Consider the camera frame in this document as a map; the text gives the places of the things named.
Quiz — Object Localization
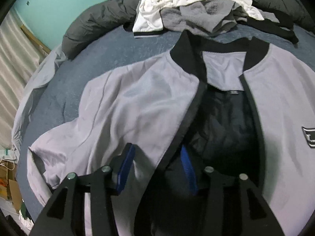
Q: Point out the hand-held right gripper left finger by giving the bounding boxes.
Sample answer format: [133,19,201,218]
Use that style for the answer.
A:
[30,143,137,236]

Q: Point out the grey garment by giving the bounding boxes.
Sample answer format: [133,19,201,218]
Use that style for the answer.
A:
[160,0,249,36]

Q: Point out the white plastic bag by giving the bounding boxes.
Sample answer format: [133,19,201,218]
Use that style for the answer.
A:
[0,148,16,163]

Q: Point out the brown cardboard box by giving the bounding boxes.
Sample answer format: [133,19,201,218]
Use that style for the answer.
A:
[0,161,24,213]

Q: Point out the beige curtain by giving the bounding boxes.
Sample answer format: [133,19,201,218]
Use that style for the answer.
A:
[0,12,41,150]

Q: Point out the grey and black jacket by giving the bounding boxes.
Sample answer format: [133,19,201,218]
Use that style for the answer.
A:
[26,29,315,236]

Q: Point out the dark grey duvet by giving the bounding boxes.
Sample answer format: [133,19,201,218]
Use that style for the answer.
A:
[61,0,315,59]

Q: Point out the black garment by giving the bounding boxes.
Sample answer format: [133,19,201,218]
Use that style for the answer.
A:
[246,10,299,45]

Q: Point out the white garment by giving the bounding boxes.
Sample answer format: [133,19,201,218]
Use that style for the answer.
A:
[132,0,265,38]

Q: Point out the light grey bedsheet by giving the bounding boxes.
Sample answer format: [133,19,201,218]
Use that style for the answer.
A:
[11,44,67,153]

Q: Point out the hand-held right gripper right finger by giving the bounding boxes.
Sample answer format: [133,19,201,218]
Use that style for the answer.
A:
[180,145,286,236]

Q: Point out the wooden frame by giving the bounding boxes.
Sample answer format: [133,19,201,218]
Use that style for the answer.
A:
[20,25,52,54]

